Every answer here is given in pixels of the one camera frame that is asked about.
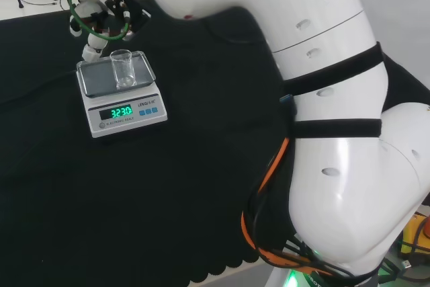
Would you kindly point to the small clear glass beaker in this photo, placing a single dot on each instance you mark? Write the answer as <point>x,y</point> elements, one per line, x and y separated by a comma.
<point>122,72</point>

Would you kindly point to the yellow stop button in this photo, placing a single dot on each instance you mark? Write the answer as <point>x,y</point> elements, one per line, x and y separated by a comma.
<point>411,233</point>

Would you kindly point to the white electronic balance steel pan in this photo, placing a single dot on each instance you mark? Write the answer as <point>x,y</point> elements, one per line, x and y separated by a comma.
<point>127,122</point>

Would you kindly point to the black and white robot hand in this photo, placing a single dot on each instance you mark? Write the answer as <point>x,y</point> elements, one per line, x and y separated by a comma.
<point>88,9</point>

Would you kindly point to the black bench cloth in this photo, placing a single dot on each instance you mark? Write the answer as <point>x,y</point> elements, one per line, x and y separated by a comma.
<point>168,183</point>

